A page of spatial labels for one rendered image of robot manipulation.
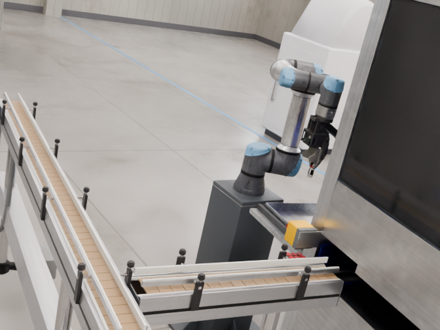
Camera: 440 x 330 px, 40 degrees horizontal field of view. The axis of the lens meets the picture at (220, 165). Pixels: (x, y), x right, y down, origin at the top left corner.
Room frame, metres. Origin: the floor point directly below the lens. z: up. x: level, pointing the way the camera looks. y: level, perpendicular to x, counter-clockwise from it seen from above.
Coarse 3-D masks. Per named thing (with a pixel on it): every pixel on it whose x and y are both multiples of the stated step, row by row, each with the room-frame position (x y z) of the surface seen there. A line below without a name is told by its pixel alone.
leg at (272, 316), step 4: (276, 312) 1.65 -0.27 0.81; (280, 312) 1.66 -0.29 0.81; (264, 316) 1.66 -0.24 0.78; (268, 316) 1.65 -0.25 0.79; (272, 316) 1.65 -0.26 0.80; (276, 316) 1.65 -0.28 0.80; (264, 320) 1.66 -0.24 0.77; (268, 320) 1.65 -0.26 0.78; (272, 320) 1.65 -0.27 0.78; (276, 320) 1.65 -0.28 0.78; (264, 324) 1.65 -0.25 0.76; (268, 324) 1.65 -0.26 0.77; (272, 324) 1.65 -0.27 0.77; (276, 324) 1.66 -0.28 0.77; (260, 328) 1.67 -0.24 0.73; (264, 328) 1.65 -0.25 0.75; (268, 328) 1.65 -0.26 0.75; (272, 328) 1.65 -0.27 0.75
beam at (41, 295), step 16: (0, 176) 2.76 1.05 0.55; (0, 192) 2.64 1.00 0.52; (16, 192) 2.62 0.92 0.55; (0, 208) 2.60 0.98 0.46; (16, 208) 2.46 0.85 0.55; (16, 224) 2.32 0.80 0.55; (16, 240) 2.21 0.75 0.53; (32, 240) 2.21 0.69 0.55; (16, 256) 2.18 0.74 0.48; (32, 256) 2.09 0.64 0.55; (32, 272) 1.98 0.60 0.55; (48, 272) 2.00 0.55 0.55; (32, 288) 1.90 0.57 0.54; (48, 288) 1.90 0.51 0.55; (32, 304) 1.87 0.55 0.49; (48, 304) 1.80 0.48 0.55; (32, 320) 1.85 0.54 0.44; (48, 320) 1.72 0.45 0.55
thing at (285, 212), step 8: (272, 208) 2.23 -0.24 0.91; (280, 208) 2.31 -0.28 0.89; (288, 208) 2.33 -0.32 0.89; (296, 208) 2.35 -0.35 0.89; (304, 208) 2.37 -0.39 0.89; (312, 208) 2.39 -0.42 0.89; (280, 216) 2.17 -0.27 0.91; (288, 216) 2.27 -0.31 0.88; (296, 216) 2.29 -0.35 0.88; (304, 216) 2.31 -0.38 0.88; (312, 216) 2.32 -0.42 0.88
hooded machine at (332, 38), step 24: (312, 0) 6.68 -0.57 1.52; (336, 0) 6.48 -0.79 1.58; (360, 0) 6.36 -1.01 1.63; (312, 24) 6.48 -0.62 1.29; (336, 24) 6.26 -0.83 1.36; (360, 24) 6.32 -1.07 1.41; (288, 48) 6.52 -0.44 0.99; (312, 48) 6.24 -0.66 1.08; (336, 48) 6.14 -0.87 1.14; (360, 48) 6.38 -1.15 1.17; (336, 72) 6.16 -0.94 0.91; (288, 96) 6.37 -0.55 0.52; (264, 120) 6.60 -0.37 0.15; (336, 120) 6.28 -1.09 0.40
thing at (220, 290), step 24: (192, 264) 1.55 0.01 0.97; (216, 264) 1.58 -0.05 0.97; (240, 264) 1.62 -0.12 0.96; (264, 264) 1.67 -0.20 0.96; (288, 264) 1.71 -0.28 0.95; (312, 264) 1.79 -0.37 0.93; (144, 288) 1.43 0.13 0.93; (168, 288) 1.46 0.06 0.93; (192, 288) 1.49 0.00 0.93; (216, 288) 1.51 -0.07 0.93; (240, 288) 1.54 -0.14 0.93; (264, 288) 1.57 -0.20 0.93; (288, 288) 1.61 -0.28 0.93; (312, 288) 1.66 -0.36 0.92; (336, 288) 1.70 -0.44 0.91; (144, 312) 1.38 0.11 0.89; (168, 312) 1.42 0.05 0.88; (192, 312) 1.46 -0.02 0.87; (216, 312) 1.49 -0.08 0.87; (240, 312) 1.54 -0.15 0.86; (264, 312) 1.58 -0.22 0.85
